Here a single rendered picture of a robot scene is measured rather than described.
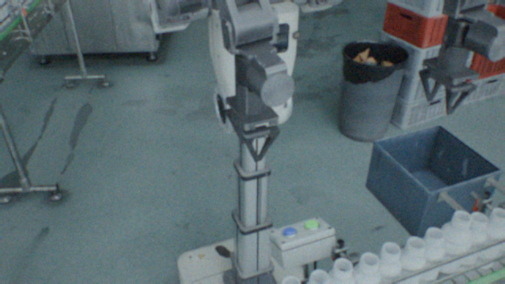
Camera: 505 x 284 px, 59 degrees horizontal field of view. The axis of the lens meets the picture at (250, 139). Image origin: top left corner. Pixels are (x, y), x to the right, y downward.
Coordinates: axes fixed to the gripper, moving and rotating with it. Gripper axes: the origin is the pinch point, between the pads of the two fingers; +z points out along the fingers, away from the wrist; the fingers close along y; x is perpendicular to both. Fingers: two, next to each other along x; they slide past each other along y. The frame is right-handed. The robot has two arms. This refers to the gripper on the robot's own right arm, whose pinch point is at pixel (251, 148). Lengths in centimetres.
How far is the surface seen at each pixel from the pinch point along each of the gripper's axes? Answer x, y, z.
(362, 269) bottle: 18.3, 15.9, 25.5
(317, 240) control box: 15.8, 2.3, 29.4
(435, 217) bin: 73, -13, 58
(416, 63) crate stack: 189, -156, 84
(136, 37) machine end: 28, -351, 111
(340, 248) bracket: 20.1, 5.6, 30.5
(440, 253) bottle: 38, 18, 28
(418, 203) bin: 67, -17, 52
